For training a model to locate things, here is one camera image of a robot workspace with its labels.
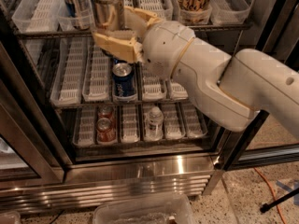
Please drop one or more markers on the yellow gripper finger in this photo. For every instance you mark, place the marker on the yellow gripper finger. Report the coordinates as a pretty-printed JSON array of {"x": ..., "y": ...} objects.
[
  {"x": 121, "y": 44},
  {"x": 139, "y": 21}
]

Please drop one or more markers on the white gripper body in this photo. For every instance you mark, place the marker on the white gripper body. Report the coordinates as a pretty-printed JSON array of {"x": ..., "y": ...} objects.
[{"x": 165, "y": 48}]

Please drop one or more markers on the silver blue redbull can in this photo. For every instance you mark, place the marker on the silver blue redbull can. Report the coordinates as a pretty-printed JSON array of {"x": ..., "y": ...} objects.
[
  {"x": 79, "y": 12},
  {"x": 108, "y": 14}
]

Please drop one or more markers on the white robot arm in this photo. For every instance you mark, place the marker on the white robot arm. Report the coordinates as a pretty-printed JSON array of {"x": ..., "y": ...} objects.
[{"x": 230, "y": 90}]

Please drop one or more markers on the rear blue pepsi can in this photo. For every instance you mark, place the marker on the rear blue pepsi can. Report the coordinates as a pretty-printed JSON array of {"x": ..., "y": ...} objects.
[{"x": 116, "y": 61}]

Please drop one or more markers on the blue pepsi can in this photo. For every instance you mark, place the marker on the blue pepsi can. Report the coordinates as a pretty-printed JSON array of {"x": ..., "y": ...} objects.
[
  {"x": 122, "y": 74},
  {"x": 116, "y": 61}
]

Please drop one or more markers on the front blue pepsi can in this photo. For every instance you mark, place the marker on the front blue pepsi can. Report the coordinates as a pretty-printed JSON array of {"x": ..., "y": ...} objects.
[{"x": 122, "y": 74}]

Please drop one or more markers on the rear red soda can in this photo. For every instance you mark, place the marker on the rear red soda can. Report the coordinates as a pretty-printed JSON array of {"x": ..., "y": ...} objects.
[{"x": 107, "y": 111}]

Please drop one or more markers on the red soda can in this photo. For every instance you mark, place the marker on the red soda can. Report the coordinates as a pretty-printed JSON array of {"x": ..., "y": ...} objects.
[
  {"x": 107, "y": 111},
  {"x": 105, "y": 130}
]

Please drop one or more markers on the front red soda can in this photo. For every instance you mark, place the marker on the front red soda can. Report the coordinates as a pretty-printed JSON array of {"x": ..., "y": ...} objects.
[{"x": 105, "y": 130}]

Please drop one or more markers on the fridge glass door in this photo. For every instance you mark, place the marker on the fridge glass door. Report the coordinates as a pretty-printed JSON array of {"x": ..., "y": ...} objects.
[{"x": 26, "y": 132}]

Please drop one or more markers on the clear water bottle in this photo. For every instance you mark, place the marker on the clear water bottle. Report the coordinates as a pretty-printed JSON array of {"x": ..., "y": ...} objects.
[{"x": 154, "y": 124}]

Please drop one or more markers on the clear plastic bin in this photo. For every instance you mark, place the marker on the clear plastic bin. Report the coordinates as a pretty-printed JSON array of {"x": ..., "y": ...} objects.
[{"x": 150, "y": 209}]

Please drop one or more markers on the black tripod leg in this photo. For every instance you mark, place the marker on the black tripod leg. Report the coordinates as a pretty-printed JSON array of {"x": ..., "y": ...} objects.
[{"x": 267, "y": 206}]

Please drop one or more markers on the small clear container corner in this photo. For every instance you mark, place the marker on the small clear container corner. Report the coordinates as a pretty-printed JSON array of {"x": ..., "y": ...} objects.
[{"x": 10, "y": 218}]

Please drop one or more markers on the middle wire shelf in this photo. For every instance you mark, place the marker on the middle wire shelf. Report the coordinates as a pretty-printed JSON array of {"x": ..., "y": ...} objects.
[{"x": 115, "y": 101}]

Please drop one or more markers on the wire shelf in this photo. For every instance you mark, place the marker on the wire shelf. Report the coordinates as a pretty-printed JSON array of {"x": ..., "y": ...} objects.
[
  {"x": 115, "y": 101},
  {"x": 202, "y": 28}
]

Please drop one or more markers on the top wire shelf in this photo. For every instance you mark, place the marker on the top wire shelf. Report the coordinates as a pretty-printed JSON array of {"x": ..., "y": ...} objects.
[{"x": 202, "y": 28}]

